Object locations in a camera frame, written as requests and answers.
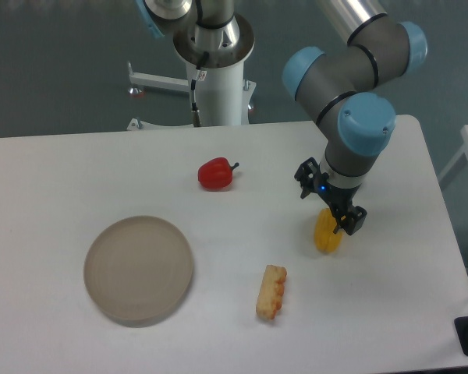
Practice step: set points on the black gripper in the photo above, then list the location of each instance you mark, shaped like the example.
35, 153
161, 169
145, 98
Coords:
348, 218

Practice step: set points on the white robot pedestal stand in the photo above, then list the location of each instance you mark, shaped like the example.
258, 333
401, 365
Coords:
214, 60

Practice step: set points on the yellow bell pepper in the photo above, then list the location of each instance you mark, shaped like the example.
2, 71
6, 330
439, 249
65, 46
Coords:
326, 239

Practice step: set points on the red bell pepper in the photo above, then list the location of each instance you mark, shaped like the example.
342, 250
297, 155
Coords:
216, 174

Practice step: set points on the toy pizza slice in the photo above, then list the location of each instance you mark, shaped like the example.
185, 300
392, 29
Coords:
269, 300

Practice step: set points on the beige round plate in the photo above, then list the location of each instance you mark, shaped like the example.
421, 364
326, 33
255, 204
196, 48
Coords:
138, 270

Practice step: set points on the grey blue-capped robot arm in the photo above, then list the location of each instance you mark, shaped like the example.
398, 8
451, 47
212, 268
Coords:
337, 92

